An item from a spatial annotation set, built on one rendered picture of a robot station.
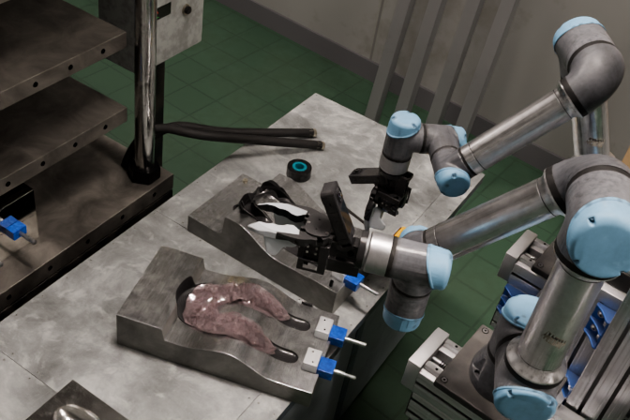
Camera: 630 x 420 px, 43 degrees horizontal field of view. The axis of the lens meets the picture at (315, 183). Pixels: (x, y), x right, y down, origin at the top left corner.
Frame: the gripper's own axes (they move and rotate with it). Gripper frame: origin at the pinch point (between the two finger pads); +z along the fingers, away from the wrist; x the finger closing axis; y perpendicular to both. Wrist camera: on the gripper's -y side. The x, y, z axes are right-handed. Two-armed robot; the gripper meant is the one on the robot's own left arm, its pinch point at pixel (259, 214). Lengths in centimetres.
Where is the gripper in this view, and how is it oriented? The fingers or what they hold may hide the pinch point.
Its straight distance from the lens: 145.6
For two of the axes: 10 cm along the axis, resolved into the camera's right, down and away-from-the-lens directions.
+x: 1.9, -4.9, 8.5
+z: -9.7, -2.4, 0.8
